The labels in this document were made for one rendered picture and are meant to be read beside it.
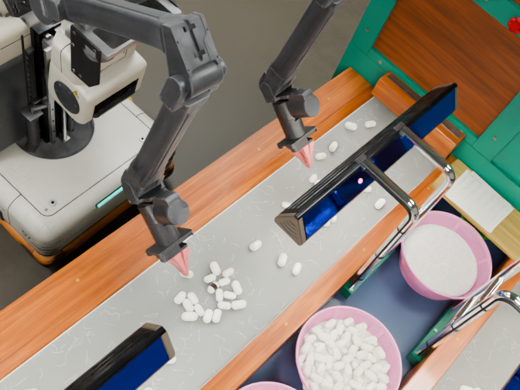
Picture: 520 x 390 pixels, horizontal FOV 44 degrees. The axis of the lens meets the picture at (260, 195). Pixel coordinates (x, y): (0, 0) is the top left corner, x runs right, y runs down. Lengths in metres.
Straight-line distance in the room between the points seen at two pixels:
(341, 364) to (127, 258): 0.58
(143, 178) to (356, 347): 0.68
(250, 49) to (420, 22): 1.36
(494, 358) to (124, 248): 0.98
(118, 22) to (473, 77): 1.05
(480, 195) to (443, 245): 0.20
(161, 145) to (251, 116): 1.63
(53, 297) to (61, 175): 0.80
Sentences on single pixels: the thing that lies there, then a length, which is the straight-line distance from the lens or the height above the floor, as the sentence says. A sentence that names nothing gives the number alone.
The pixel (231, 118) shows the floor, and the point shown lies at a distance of 2.85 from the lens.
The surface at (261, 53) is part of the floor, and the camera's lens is 3.14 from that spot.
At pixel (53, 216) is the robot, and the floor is 0.28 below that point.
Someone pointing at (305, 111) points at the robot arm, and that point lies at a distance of 1.63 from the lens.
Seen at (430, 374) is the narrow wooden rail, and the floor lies 0.77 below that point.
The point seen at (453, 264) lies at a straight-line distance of 1.90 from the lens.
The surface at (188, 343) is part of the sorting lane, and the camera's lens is 1.55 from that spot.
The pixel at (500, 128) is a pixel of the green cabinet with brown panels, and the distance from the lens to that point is 1.93.
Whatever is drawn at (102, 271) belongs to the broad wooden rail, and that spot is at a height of 0.76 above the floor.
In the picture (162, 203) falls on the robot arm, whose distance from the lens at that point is 1.39.
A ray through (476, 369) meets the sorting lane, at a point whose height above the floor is 0.74.
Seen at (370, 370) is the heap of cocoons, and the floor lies 0.74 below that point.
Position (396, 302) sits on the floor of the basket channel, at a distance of 1.83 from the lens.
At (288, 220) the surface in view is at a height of 1.09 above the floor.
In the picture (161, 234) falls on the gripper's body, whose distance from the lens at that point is 1.46.
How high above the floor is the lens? 2.20
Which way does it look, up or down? 56 degrees down
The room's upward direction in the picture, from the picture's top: 25 degrees clockwise
